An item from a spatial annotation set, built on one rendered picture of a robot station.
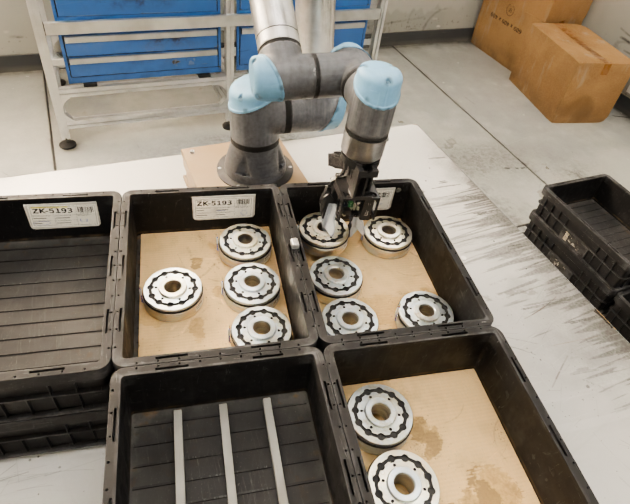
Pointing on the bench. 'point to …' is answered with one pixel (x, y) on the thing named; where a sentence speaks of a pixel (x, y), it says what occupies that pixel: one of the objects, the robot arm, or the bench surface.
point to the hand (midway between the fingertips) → (338, 229)
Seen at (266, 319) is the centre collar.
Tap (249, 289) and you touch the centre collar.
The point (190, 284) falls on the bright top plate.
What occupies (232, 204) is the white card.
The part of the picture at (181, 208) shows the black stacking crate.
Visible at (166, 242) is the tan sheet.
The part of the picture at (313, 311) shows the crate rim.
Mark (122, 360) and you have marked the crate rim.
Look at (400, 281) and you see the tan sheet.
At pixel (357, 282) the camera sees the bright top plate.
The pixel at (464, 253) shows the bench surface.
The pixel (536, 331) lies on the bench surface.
